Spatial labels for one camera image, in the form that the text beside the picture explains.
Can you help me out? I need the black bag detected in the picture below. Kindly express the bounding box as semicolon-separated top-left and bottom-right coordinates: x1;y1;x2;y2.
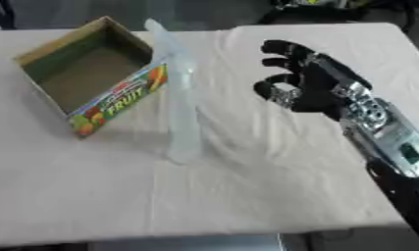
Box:
255;0;417;33

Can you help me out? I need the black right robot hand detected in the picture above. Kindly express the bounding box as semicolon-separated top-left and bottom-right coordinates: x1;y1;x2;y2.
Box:
251;39;374;123

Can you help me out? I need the open cardboard box with print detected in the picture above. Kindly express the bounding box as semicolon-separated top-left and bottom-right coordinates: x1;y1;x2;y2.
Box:
11;15;170;138

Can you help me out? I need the clear plastic bottle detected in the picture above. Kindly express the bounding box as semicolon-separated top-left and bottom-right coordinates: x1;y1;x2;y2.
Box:
141;18;204;166

